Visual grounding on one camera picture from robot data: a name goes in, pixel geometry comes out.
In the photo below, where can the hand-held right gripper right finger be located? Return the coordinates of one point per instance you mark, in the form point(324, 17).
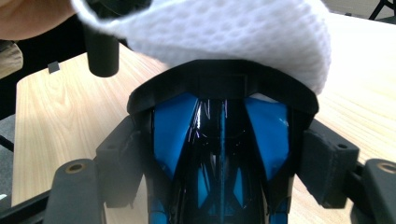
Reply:
point(327, 165)

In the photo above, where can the grey tape piece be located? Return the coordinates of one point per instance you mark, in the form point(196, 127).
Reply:
point(53, 67)

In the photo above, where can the white wet wipe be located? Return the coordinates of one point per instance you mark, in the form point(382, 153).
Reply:
point(224, 31)

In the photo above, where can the blue toy car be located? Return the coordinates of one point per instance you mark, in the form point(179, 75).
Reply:
point(221, 140)

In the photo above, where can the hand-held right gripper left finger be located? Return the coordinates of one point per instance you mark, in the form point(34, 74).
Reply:
point(121, 161)

